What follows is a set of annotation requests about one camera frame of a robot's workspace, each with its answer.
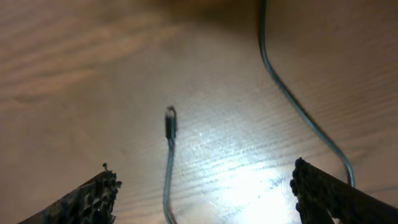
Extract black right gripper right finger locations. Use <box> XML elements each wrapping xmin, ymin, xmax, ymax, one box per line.
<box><xmin>290</xmin><ymin>157</ymin><xmax>397</xmax><ymax>224</ymax></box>

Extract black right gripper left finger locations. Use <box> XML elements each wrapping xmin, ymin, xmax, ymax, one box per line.
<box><xmin>20</xmin><ymin>163</ymin><xmax>122</xmax><ymax>224</ymax></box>

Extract black USB charging cable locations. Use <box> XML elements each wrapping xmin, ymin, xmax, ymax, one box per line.
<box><xmin>162</xmin><ymin>0</ymin><xmax>356</xmax><ymax>224</ymax></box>

